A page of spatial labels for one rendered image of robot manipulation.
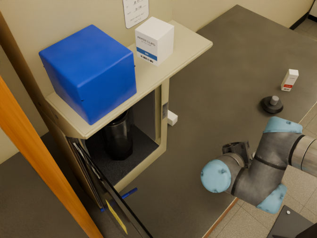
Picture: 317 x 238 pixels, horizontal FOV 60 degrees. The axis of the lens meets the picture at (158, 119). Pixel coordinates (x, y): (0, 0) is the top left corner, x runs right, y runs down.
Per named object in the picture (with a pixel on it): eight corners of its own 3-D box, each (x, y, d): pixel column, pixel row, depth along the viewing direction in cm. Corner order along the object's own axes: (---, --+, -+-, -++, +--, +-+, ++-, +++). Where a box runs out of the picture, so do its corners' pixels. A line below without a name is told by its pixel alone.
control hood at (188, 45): (59, 131, 54) (42, 97, 46) (171, 54, 68) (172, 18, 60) (95, 167, 50) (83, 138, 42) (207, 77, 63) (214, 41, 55)
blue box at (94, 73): (55, 93, 47) (36, 51, 40) (101, 64, 51) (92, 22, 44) (90, 127, 43) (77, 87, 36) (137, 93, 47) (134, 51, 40)
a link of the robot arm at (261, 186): (293, 175, 59) (244, 155, 64) (273, 221, 61) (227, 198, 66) (295, 170, 66) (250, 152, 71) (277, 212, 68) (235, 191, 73)
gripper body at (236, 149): (250, 140, 88) (240, 146, 78) (255, 166, 88) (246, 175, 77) (227, 143, 92) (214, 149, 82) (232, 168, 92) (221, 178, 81)
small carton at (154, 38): (136, 56, 53) (134, 29, 48) (152, 43, 55) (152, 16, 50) (157, 67, 51) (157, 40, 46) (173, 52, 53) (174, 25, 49)
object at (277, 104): (255, 108, 118) (259, 97, 113) (266, 96, 122) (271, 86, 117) (274, 120, 114) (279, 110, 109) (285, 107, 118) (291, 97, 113)
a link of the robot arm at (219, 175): (225, 202, 65) (193, 185, 69) (237, 188, 74) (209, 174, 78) (236, 172, 63) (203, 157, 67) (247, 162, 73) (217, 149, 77)
